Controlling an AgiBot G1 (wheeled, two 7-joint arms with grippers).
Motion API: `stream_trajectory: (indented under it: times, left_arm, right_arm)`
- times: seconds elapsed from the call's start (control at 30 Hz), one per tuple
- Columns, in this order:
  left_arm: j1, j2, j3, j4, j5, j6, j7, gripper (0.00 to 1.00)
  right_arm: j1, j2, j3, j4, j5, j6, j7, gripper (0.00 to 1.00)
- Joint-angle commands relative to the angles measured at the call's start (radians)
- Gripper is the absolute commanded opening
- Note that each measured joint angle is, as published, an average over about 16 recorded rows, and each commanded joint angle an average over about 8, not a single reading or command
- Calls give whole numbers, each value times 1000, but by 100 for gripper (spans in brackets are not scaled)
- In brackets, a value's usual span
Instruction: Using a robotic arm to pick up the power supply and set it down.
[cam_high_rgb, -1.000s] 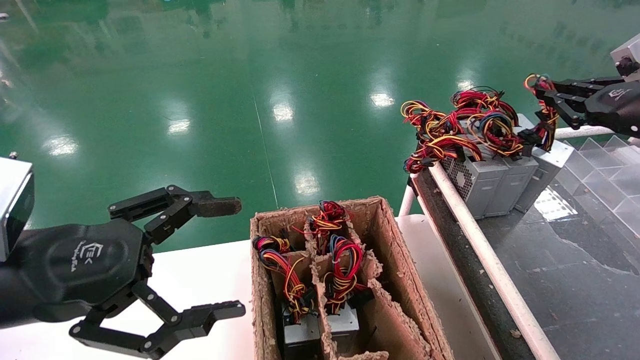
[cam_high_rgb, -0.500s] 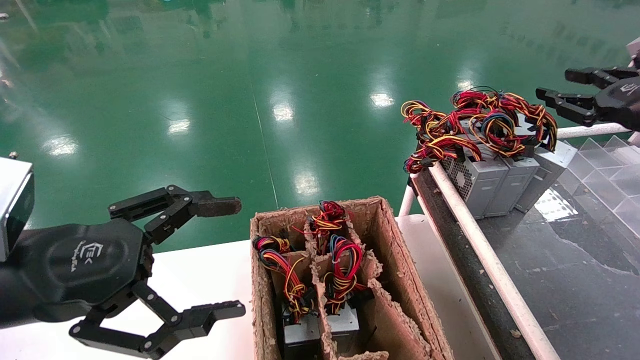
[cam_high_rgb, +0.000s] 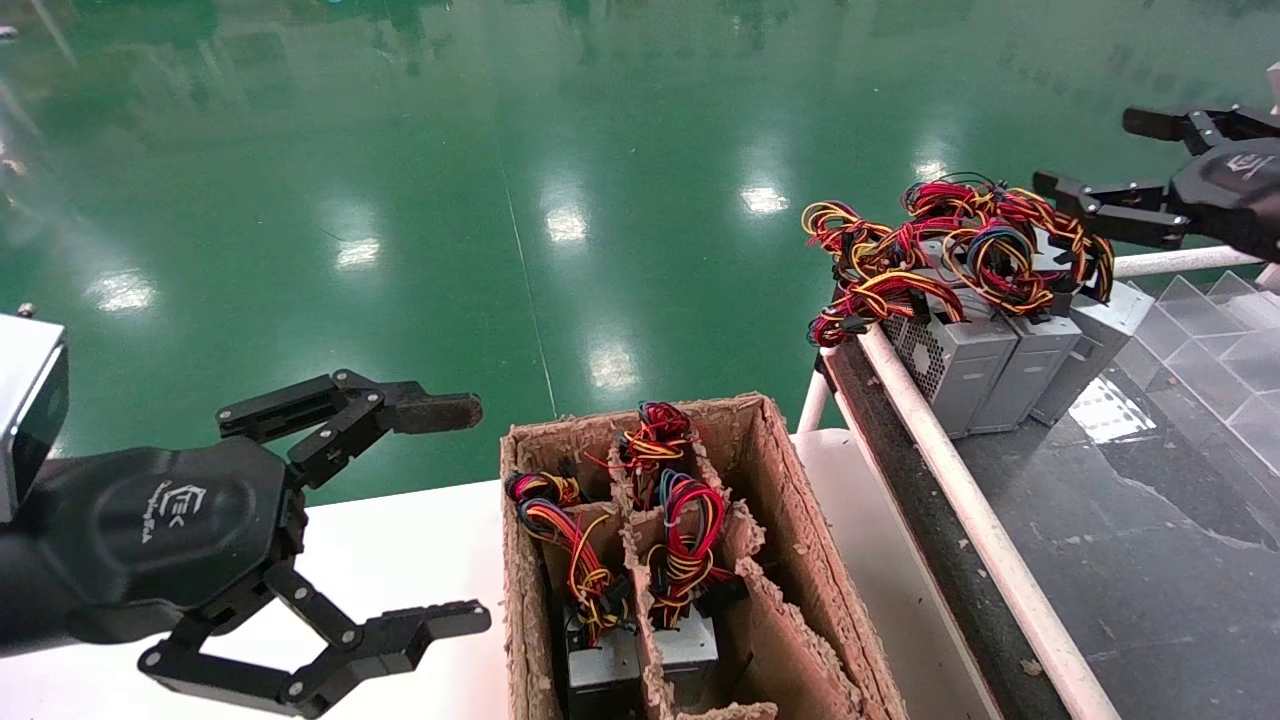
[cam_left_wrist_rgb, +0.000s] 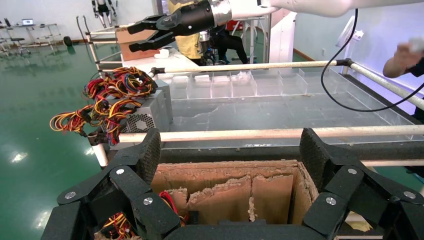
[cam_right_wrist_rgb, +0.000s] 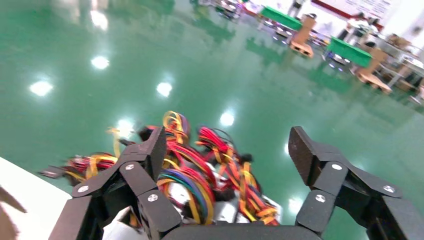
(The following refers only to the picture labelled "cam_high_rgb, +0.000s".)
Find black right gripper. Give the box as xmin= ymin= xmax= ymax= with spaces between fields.
xmin=1032 ymin=104 xmax=1280 ymax=262

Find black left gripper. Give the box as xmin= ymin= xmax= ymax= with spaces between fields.
xmin=0 ymin=370 xmax=492 ymax=720

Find grey power supply coloured wires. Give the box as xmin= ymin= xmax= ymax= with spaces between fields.
xmin=585 ymin=400 xmax=703 ymax=511
xmin=803 ymin=200 xmax=1019 ymax=439
xmin=1000 ymin=190 xmax=1157 ymax=427
xmin=905 ymin=175 xmax=1083 ymax=434
xmin=640 ymin=468 xmax=748 ymax=711
xmin=505 ymin=470 xmax=643 ymax=720

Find clear acrylic divider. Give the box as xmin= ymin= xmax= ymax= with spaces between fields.
xmin=1125 ymin=270 xmax=1280 ymax=473

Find black conveyor belt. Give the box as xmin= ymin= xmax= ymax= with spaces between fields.
xmin=828 ymin=340 xmax=1280 ymax=720

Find brown cardboard divider box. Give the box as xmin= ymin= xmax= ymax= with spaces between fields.
xmin=500 ymin=393 xmax=908 ymax=720

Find short white tube rail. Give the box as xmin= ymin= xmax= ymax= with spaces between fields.
xmin=1113 ymin=245 xmax=1267 ymax=280

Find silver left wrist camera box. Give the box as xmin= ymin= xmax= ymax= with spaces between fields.
xmin=0 ymin=315 xmax=71 ymax=523

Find long white tube rail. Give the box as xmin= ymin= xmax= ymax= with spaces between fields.
xmin=855 ymin=325 xmax=1123 ymax=720

